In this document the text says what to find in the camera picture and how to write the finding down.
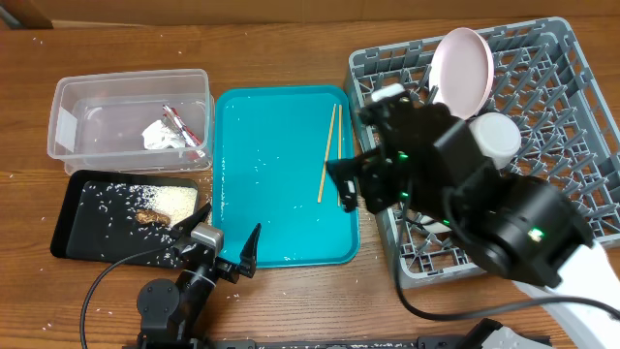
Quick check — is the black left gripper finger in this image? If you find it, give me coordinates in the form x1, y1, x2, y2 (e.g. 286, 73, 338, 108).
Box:
239, 223, 262, 278
170, 203, 211, 238

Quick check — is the white rice pile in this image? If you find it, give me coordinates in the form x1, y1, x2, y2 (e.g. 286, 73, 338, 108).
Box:
130, 185, 198, 226

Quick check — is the brown food scrap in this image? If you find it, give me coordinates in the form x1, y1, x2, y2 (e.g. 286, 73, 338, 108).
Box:
135, 209, 171, 227

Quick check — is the wooden chopstick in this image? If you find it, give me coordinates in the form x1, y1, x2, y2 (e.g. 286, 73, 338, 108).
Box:
318, 104, 337, 204
337, 105, 343, 206

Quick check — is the red snack wrapper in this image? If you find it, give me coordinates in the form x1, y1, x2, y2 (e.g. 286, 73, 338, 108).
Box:
162, 105, 206, 162

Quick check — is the silver foil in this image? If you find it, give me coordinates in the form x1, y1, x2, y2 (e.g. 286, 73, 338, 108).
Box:
141, 119, 186, 150

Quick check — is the grey white bowl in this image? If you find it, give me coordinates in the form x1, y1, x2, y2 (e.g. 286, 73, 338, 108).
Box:
469, 112, 521, 170

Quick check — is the white round plate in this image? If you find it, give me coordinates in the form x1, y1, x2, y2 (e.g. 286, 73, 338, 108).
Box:
428, 27, 494, 119

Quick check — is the white paper cup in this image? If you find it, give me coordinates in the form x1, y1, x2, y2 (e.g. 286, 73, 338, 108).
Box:
418, 215, 450, 234

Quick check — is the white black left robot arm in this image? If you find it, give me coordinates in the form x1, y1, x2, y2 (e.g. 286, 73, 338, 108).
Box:
137, 204, 262, 348

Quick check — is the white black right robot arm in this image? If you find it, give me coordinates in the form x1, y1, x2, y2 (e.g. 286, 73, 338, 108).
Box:
325, 92, 619, 348

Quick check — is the black food waste tray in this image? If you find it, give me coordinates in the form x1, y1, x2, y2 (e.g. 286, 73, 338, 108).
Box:
50, 170, 199, 263

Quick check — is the clear plastic waste bin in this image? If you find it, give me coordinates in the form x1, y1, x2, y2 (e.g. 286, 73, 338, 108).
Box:
47, 69, 214, 175

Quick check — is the teal plastic tray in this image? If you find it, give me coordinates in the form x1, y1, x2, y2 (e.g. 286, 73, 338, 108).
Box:
212, 85, 360, 269

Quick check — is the grey plastic dish rack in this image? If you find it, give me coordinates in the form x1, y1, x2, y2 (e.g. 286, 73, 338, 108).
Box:
345, 17, 619, 289

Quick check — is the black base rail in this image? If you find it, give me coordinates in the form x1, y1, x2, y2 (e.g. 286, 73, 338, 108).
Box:
207, 317, 553, 349

